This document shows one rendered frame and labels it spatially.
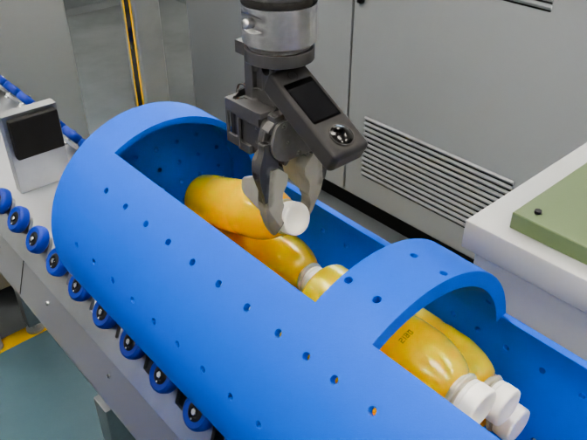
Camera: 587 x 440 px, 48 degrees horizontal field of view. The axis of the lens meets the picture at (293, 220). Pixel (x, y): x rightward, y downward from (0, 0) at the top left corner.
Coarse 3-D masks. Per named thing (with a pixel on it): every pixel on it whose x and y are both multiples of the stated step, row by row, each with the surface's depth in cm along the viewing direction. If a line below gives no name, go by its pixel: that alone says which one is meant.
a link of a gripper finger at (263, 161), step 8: (264, 144) 68; (256, 152) 69; (264, 152) 68; (256, 160) 69; (264, 160) 68; (272, 160) 69; (256, 168) 69; (264, 168) 69; (272, 168) 70; (256, 176) 70; (264, 176) 69; (256, 184) 70; (264, 184) 70; (264, 192) 70; (264, 200) 71
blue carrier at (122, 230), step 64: (128, 128) 79; (192, 128) 89; (64, 192) 79; (128, 192) 72; (64, 256) 82; (128, 256) 69; (192, 256) 64; (320, 256) 88; (384, 256) 58; (448, 256) 60; (128, 320) 72; (192, 320) 62; (256, 320) 57; (320, 320) 54; (384, 320) 52; (448, 320) 74; (512, 320) 67; (192, 384) 64; (256, 384) 56; (320, 384) 52; (384, 384) 49; (512, 384) 70; (576, 384) 64
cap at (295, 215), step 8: (288, 208) 75; (296, 208) 75; (304, 208) 76; (288, 216) 75; (296, 216) 75; (304, 216) 76; (288, 224) 75; (296, 224) 76; (304, 224) 76; (288, 232) 75; (296, 232) 76
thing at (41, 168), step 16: (16, 112) 116; (32, 112) 118; (48, 112) 118; (0, 128) 117; (16, 128) 115; (32, 128) 117; (48, 128) 119; (16, 144) 116; (32, 144) 119; (48, 144) 121; (64, 144) 123; (16, 160) 119; (32, 160) 122; (48, 160) 124; (64, 160) 126; (16, 176) 121; (32, 176) 123; (48, 176) 125
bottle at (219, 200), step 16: (208, 176) 87; (224, 176) 86; (192, 192) 86; (208, 192) 84; (224, 192) 81; (240, 192) 79; (192, 208) 86; (208, 208) 83; (224, 208) 81; (240, 208) 78; (256, 208) 77; (224, 224) 82; (240, 224) 79; (256, 224) 77
